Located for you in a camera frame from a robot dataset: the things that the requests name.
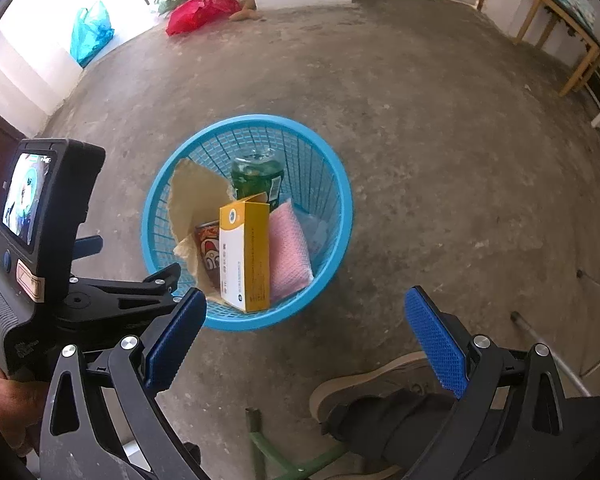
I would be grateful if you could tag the blue plastic bag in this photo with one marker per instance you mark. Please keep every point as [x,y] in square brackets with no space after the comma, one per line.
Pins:
[90,35]

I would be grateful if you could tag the dark pant leg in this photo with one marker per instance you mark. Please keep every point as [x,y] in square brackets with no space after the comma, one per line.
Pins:
[395,430]

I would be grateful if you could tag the wooden chair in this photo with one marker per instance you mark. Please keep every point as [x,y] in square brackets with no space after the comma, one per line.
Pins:
[580,67]

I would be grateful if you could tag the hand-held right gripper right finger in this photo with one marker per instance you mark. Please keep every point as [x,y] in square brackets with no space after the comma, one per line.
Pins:
[437,340]

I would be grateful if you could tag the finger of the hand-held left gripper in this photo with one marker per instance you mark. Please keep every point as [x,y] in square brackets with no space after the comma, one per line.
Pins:
[130,300]
[89,247]

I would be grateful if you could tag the yellow white medicine box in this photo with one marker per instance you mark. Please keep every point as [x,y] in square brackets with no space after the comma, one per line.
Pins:
[247,260]

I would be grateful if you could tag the pink sponge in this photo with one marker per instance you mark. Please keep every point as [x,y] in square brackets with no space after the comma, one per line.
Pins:
[290,250]

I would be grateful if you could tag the blue plastic basket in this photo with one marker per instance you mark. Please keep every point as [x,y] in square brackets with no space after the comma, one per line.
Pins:
[300,150]

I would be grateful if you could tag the grey shoe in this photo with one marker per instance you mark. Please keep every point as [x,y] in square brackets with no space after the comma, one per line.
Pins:
[360,380]

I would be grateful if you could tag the beige paper sheet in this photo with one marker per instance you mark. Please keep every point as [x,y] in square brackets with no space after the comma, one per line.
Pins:
[195,195]

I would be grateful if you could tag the green plastic bottle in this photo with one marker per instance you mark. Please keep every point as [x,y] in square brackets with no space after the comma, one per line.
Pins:
[255,180]

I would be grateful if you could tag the red plastic bag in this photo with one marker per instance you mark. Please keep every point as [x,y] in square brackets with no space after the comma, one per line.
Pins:
[200,12]

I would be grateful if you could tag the green metal frame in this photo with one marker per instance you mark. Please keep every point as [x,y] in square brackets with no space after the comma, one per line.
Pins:
[260,445]

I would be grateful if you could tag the person's left hand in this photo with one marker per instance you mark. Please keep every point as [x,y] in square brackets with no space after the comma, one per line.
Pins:
[10,405]

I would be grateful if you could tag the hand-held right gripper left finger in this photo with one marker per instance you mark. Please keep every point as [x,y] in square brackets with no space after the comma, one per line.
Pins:
[175,340]

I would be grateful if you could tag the metal crutch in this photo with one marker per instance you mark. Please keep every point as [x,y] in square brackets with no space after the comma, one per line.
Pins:
[545,340]

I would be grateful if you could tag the red drink can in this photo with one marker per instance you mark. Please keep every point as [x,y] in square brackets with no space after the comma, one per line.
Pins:
[210,255]

